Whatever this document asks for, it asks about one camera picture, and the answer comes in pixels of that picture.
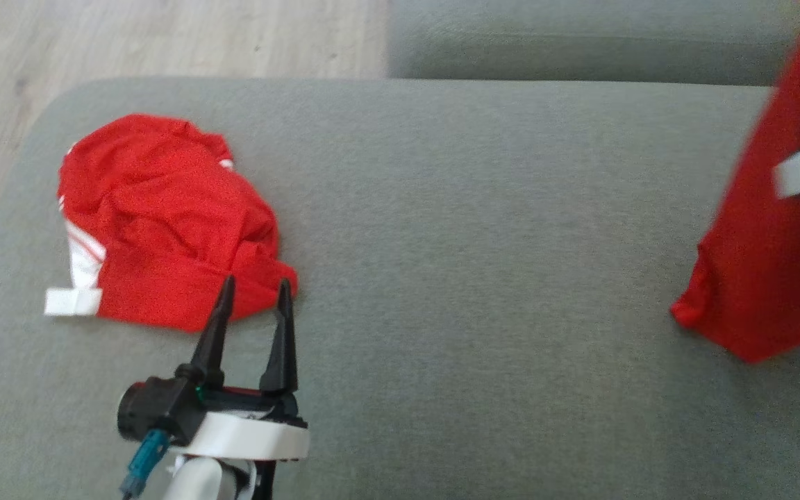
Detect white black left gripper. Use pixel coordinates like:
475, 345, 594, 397
169, 276, 311, 462

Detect red shorts with white hem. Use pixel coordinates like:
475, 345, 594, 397
671, 0, 800, 364

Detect red Bulls basketball jersey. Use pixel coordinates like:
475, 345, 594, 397
44, 114, 299, 333

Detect grey fabric sofa seat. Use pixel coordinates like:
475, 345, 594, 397
0, 76, 800, 500

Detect grey sofa back cushion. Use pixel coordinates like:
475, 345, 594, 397
386, 0, 800, 86

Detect blue left camera connector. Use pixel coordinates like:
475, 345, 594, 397
121, 428, 169, 499

